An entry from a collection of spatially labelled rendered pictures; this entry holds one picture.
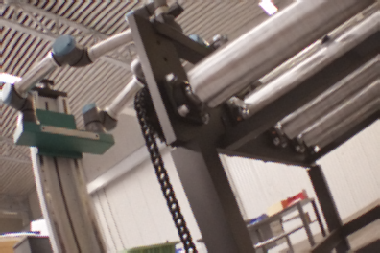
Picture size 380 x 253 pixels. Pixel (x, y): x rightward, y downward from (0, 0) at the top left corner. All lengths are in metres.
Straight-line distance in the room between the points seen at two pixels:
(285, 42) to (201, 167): 0.33
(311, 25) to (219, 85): 0.27
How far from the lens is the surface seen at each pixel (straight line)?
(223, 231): 0.76
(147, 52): 0.92
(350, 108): 1.59
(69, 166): 2.08
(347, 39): 1.04
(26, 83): 1.77
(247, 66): 0.79
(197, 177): 0.79
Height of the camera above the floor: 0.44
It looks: 24 degrees up
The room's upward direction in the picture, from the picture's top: 21 degrees counter-clockwise
